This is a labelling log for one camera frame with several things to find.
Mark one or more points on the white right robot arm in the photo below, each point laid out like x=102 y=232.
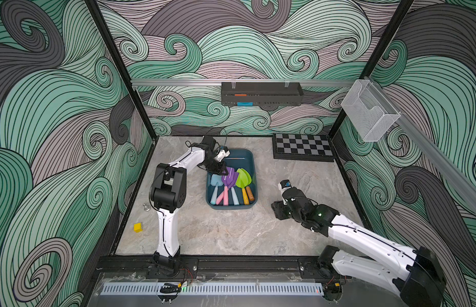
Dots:
x=415 y=275

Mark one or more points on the white slotted cable duct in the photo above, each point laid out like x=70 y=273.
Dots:
x=217 y=288

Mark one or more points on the black wall tray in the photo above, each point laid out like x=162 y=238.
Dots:
x=267 y=95

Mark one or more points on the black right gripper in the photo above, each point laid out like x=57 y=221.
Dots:
x=279 y=207

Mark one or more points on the aluminium rail back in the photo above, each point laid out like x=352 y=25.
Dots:
x=217 y=82

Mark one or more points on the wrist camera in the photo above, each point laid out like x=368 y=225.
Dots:
x=284 y=185
x=223 y=153

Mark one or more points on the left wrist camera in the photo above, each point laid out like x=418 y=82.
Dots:
x=223 y=153

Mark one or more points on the black frame post left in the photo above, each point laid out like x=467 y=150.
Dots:
x=107 y=38

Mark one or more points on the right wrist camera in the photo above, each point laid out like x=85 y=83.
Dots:
x=284 y=185

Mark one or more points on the black frame post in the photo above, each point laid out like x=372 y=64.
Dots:
x=107 y=38
x=386 y=18

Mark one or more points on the dark teal storage box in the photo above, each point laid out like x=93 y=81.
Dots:
x=238 y=158

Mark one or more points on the light blue shovel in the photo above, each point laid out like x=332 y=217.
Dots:
x=234 y=197
x=216 y=182

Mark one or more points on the green shovel wooden handle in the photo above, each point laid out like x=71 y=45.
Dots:
x=248 y=189

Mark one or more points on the purple shovel pink handle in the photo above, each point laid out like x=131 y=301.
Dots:
x=235 y=176
x=223 y=198

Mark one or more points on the yellow cube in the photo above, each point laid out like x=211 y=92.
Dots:
x=137 y=227

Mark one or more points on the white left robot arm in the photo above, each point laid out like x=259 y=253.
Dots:
x=168 y=193

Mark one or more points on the clear plastic wall holder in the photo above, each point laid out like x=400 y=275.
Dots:
x=369 y=109

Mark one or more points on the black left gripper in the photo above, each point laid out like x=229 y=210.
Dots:
x=222 y=167

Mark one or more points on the aluminium rail right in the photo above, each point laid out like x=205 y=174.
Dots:
x=462 y=185

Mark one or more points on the aluminium rail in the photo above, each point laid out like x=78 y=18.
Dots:
x=462 y=185
x=217 y=82

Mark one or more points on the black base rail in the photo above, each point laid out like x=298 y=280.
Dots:
x=204 y=264

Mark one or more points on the black frame post right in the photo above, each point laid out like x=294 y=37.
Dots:
x=386 y=18

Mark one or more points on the black folding chessboard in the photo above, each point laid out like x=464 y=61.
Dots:
x=299 y=147

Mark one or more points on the green shovel yellow handle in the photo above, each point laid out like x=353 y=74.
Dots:
x=242 y=183

